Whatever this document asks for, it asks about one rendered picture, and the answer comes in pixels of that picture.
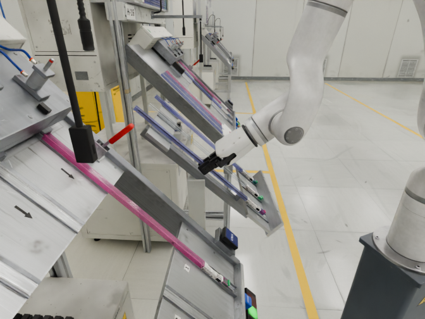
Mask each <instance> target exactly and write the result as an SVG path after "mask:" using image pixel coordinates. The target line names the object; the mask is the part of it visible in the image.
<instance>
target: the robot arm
mask: <svg viewBox="0 0 425 319"><path fill-rule="evenodd" d="M353 1H354V0H308V1H307V4H306V6H305V8H304V11H303V13H302V16H301V18H300V21H299V24H298V26H297V29H296V31H295V33H294V36H293V39H292V41H291V43H290V47H289V48H288V52H287V55H286V63H287V65H288V69H289V73H290V89H289V90H287V91H286V92H285V93H283V94H282V95H281V96H279V97H277V98H276V99H275V100H274V101H272V102H271V103H269V104H268V105H267V106H265V107H263V108H262V109H261V110H259V111H258V112H257V113H255V114H254V115H252V116H251V117H250V118H248V119H246V121H244V124H245V125H242V126H241V127H239V128H237V129H236V130H234V131H232V132H230V133H229V134H228V135H226V136H224V137H223V138H221V139H220V140H218V141H217V142H216V143H215V148H216V150H215V151H214V152H213V153H211V154H210V155H209V156H208V157H206V158H205V159H203V160H204V161H205V162H204V163H203V164H201V165H200V164H199V163H198V169H199V170H200V172H201V173H202V174H203V175H206V174H207V173H209V172H210V171H212V170H213V169H215V168H217V167H220V168H222V167H223V166H230V165H232V164H233V163H234V162H236V161H238V160H239V159H240V158H242V157H243V156H245V155H246V154H247V153H248V152H249V151H251V150H252V149H253V148H254V147H258V144H259V145H260V146H263V145H264V144H265V143H267V142H269V141H270V140H271V139H273V138H276V139H277V140H278V141H279V142H280V143H282V144H283V145H286V146H293V145H296V144H297V143H299V142H300V141H301V140H302V139H303V138H304V136H305V135H306V133H307V132H308V130H309V128H310V127H311V125H312V123H313V121H314V119H315V117H316V115H317V112H318V110H319V107H320V105H321V101H322V98H323V91H324V78H323V63H324V59H325V57H326V55H327V53H328V51H329V50H330V47H331V45H332V43H333V41H334V39H335V37H336V35H337V33H338V31H339V29H340V27H341V25H342V23H343V21H344V19H345V17H346V15H347V13H348V11H349V9H350V7H351V5H352V3H353ZM413 2H414V5H415V7H416V10H417V13H418V15H419V19H420V22H421V27H422V36H423V44H424V57H425V0H413ZM417 127H418V129H419V133H420V134H421V136H422V137H423V139H424V140H425V74H424V83H423V87H422V92H421V97H420V100H419V107H418V111H417ZM222 158H223V159H222ZM372 240H373V244H374V246H375V248H376V249H377V250H378V251H379V252H380V253H381V254H382V255H383V256H384V257H385V258H386V259H387V260H389V261H391V262H392V263H393V264H395V265H397V266H399V267H400V268H403V269H405V270H407V271H410V272H413V273H417V274H420V275H425V165H424V166H420V167H418V168H416V169H415V170H413V171H412V173H411V174H410V176H409V178H408V181H407V183H406V186H405V189H404V191H403V194H402V197H401V200H400V202H399V205H398V208H397V210H396V213H395V216H394V218H393V221H392V223H391V225H385V226H381V227H378V228H377V229H376V230H375V231H374V233H373V237H372Z"/></svg>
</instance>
